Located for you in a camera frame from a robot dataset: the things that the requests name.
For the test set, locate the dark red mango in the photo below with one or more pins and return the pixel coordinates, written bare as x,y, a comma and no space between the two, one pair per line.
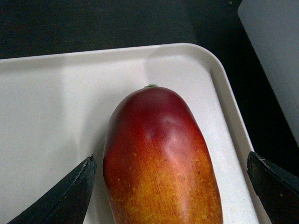
156,165

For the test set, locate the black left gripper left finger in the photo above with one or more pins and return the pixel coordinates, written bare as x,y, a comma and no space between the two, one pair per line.
65,203

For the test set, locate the beige plastic tray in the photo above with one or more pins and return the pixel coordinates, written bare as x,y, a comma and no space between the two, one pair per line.
54,112

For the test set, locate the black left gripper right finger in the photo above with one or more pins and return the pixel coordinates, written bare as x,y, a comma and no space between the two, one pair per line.
277,189

